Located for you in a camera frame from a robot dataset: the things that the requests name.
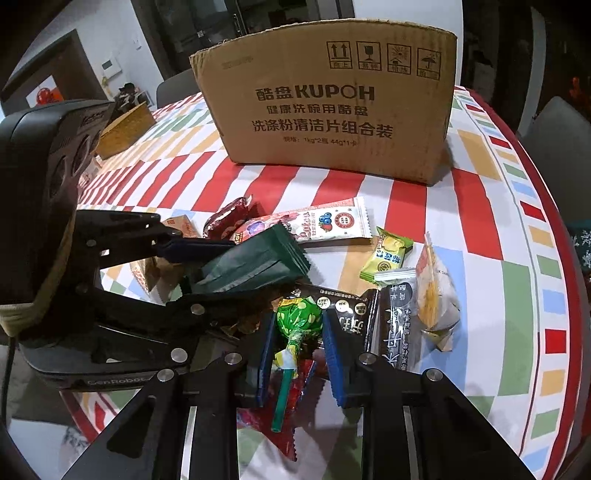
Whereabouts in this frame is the green lollipop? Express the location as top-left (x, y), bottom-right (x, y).
top-left (271, 296), bottom-right (324, 435)

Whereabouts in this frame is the colourful checked tablecloth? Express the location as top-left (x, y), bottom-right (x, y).
top-left (60, 85), bottom-right (578, 480)

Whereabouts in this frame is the orange wall picture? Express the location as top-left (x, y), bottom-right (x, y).
top-left (25, 76), bottom-right (63, 109)

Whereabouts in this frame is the yellow brown box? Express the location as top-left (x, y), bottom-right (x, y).
top-left (96, 102), bottom-right (157, 160)

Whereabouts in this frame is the black cable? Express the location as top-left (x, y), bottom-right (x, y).
top-left (0, 337), bottom-right (17, 430)

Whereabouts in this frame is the dark grey chair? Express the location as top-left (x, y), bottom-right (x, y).
top-left (517, 97), bottom-right (591, 195)

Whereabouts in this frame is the dark red snack packet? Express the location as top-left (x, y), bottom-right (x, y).
top-left (203, 196), bottom-right (257, 241)

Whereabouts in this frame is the long black snack packet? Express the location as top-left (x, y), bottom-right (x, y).
top-left (376, 277), bottom-right (423, 372)

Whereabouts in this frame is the dark green snack packet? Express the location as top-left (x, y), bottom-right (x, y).
top-left (185, 224), bottom-right (309, 296)

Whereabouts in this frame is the teal patterned cloth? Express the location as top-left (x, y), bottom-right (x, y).
top-left (570, 222), bottom-right (591, 273)

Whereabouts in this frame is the white yellow snack packet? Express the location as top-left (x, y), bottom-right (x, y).
top-left (414, 232), bottom-right (462, 354)

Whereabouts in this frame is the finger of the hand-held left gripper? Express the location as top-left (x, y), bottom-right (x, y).
top-left (91, 285), bottom-right (279, 367)
top-left (75, 210), bottom-right (235, 269)

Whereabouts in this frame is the dark object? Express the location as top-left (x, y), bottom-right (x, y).
top-left (116, 83), bottom-right (153, 112)

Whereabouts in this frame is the gold snack packet red print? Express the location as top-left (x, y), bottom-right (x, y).
top-left (129, 256), bottom-right (185, 296)
top-left (161, 216), bottom-right (197, 240)

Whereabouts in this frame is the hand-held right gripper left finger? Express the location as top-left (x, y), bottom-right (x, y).
top-left (62, 311), bottom-right (279, 480)

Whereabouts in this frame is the wide black snack packet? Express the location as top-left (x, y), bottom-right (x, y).
top-left (291, 281), bottom-right (380, 370)

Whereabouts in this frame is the pink red snack packet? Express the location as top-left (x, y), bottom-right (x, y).
top-left (235, 357), bottom-right (331, 462)

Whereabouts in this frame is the brown cardboard box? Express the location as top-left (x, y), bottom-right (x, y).
top-left (189, 18), bottom-right (459, 186)

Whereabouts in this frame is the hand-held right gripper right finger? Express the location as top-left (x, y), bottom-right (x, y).
top-left (322, 308), bottom-right (536, 480)

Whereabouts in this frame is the long white snack bar packet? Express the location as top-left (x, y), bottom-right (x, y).
top-left (272, 196), bottom-right (374, 245)

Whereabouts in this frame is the green yellow snack packet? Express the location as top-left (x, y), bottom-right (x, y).
top-left (359, 226), bottom-right (419, 283)

